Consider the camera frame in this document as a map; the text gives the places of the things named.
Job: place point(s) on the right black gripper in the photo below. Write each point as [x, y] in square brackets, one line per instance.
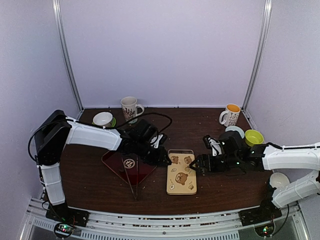
[201, 159]

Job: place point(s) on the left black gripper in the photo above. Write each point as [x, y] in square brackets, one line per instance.
[159, 159]

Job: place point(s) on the beige illustrated tin lid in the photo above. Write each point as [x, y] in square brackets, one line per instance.
[181, 179]

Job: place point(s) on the black tongs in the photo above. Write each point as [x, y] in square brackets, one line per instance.
[130, 171]

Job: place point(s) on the dark red lacquer tray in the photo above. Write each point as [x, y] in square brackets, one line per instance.
[112, 160]

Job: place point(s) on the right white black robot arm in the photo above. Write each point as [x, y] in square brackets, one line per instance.
[267, 157]

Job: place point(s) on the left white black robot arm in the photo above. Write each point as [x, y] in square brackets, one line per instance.
[59, 130]

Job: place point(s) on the pale blue bowl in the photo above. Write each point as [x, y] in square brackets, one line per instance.
[235, 128]

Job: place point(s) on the lime green bowl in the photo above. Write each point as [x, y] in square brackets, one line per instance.
[253, 137]

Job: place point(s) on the white mug yellow interior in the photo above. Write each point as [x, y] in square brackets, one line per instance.
[230, 115]

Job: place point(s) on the green saucer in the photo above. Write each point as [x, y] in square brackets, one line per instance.
[113, 122]

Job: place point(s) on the tall floral beige mug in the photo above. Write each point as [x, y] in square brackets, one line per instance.
[131, 109]

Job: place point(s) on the white teacup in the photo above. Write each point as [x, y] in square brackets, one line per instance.
[103, 114]

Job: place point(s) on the white bowl near right base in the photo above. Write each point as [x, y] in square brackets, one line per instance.
[278, 179]

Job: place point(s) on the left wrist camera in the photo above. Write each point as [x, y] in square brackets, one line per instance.
[158, 140]

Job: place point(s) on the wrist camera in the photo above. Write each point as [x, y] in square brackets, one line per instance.
[213, 145]
[158, 140]

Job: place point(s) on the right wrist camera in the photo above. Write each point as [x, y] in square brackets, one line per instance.
[213, 145]

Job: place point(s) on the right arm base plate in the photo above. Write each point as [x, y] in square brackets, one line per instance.
[258, 215]

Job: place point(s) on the front aluminium rail frame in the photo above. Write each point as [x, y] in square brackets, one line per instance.
[225, 225]

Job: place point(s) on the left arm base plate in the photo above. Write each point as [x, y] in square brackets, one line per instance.
[74, 217]

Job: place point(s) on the right aluminium frame post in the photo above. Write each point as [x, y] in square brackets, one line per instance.
[264, 30]

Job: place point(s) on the aluminium frame post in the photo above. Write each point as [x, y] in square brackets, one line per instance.
[264, 30]
[56, 4]

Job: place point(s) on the left aluminium frame post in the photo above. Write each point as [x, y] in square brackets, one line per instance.
[56, 4]

